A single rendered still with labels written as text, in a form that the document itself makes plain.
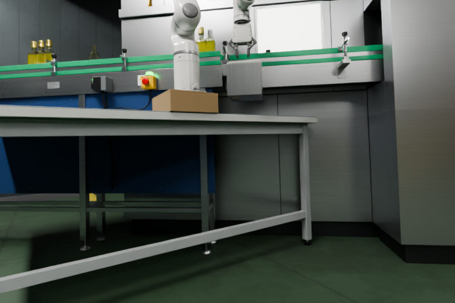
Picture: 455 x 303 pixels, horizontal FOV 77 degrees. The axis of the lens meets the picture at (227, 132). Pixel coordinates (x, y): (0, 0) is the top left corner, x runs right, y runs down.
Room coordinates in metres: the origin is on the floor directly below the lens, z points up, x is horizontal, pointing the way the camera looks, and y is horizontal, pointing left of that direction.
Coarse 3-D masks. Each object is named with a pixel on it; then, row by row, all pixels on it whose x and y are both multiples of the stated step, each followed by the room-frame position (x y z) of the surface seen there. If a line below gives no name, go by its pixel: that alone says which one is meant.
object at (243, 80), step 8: (232, 64) 1.38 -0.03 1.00; (240, 64) 1.38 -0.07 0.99; (248, 64) 1.37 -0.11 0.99; (256, 64) 1.36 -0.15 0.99; (232, 72) 1.38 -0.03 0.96; (240, 72) 1.38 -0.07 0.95; (248, 72) 1.37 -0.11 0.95; (256, 72) 1.36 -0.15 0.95; (232, 80) 1.38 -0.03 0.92; (240, 80) 1.38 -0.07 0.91; (248, 80) 1.37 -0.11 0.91; (256, 80) 1.36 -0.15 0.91; (232, 88) 1.38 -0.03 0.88; (240, 88) 1.38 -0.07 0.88; (248, 88) 1.37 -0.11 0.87; (256, 88) 1.36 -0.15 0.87; (232, 96) 1.41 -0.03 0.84; (240, 96) 1.42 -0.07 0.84; (248, 96) 1.43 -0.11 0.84; (256, 96) 1.43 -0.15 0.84
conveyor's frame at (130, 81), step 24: (120, 72) 1.65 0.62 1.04; (144, 72) 1.63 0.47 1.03; (168, 72) 1.61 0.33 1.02; (216, 72) 1.57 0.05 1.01; (264, 72) 1.63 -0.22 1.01; (288, 72) 1.61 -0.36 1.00; (312, 72) 1.59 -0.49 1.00; (336, 72) 1.58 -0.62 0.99; (360, 72) 1.56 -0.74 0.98; (0, 96) 1.77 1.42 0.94; (24, 96) 1.74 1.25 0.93; (48, 96) 1.74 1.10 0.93
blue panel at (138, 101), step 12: (60, 96) 1.73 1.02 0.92; (72, 96) 1.72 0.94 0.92; (96, 96) 1.70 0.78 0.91; (108, 96) 1.69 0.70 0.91; (120, 96) 1.68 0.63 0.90; (132, 96) 1.67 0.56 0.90; (144, 96) 1.66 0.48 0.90; (108, 108) 1.69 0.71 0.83; (120, 108) 1.68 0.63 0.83; (132, 108) 1.67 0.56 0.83
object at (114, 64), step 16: (32, 64) 1.76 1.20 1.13; (48, 64) 1.74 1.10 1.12; (64, 64) 1.72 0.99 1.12; (80, 64) 1.71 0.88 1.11; (96, 64) 1.70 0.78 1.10; (112, 64) 1.68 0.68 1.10; (128, 64) 1.67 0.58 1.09; (144, 64) 1.66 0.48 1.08; (160, 64) 1.64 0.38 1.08; (208, 64) 1.60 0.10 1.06
